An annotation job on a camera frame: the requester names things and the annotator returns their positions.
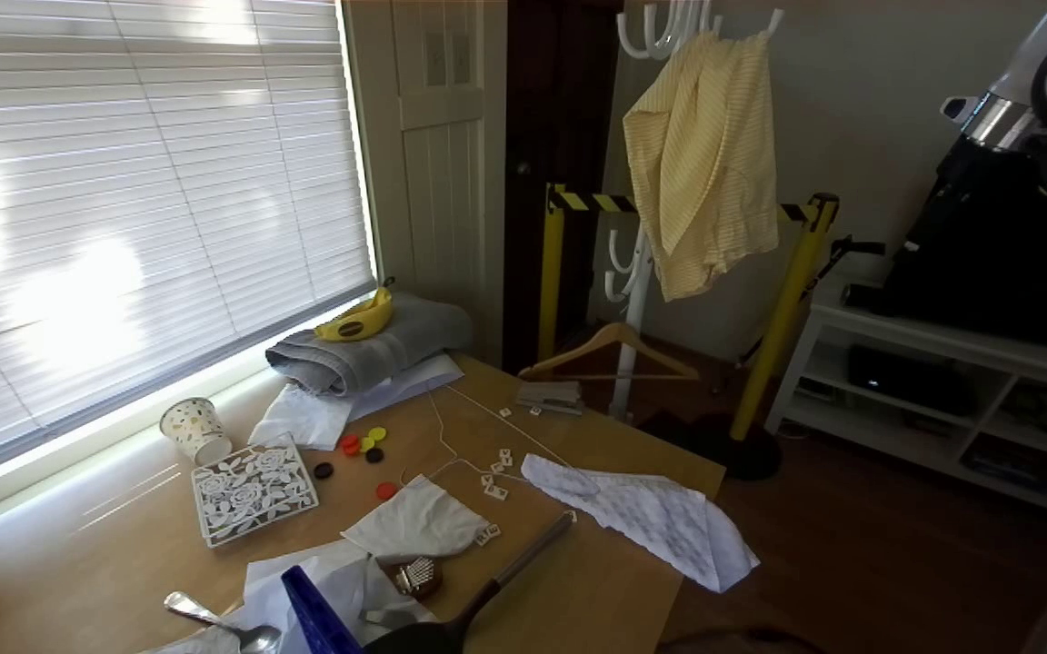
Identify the white cloth napkin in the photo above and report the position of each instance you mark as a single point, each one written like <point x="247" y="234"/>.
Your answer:
<point x="419" y="523"/>

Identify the white patterned towel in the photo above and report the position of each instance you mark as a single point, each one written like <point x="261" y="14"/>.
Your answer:
<point x="671" y="523"/>

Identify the wooden clothing hanger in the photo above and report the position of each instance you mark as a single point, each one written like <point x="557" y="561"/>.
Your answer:
<point x="611" y="355"/>

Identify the grey folded towel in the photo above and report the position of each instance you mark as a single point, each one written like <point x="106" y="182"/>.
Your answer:
<point x="335" y="369"/>

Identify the white paper sheets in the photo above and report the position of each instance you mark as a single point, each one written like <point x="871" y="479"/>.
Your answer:
<point x="318" y="422"/>

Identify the yellow barrier post right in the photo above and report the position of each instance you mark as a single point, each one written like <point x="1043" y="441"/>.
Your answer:
<point x="748" y="454"/>

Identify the white coat stand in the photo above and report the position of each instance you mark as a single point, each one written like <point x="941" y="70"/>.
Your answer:
<point x="636" y="240"/>

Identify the yellow cloth on stand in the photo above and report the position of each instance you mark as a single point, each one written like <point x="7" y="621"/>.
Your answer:
<point x="705" y="158"/>

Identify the metal spoon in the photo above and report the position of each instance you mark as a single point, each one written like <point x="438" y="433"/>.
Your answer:
<point x="253" y="641"/>

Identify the box of white pieces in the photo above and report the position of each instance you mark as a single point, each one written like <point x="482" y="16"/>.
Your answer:
<point x="248" y="491"/>

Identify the yellow banana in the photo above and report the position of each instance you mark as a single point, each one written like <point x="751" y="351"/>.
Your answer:
<point x="362" y="323"/>

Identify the window blinds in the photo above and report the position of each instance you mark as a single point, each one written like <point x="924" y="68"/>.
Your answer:
<point x="175" y="182"/>

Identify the wooden table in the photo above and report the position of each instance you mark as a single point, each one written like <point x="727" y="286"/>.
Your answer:
<point x="85" y="561"/>

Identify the white tv shelf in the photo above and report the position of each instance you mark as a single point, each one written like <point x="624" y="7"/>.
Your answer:
<point x="941" y="397"/>

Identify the patterned paper cup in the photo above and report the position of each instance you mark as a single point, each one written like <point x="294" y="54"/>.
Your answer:
<point x="193" y="432"/>

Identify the yellow game disc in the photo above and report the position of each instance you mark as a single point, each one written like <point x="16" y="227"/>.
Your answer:
<point x="374" y="438"/>

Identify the red game disc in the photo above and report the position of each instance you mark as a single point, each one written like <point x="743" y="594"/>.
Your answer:
<point x="386" y="487"/>

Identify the black frying pan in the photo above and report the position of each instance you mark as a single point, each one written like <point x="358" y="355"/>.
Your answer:
<point x="449" y="638"/>

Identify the blue connect four grid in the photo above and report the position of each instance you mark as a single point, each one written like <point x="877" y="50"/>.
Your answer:
<point x="323" y="628"/>

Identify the yellow barrier post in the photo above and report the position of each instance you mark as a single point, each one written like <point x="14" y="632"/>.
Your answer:
<point x="557" y="205"/>
<point x="748" y="454"/>

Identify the yellow barrier post left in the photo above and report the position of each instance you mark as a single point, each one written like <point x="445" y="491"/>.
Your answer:
<point x="557" y="205"/>

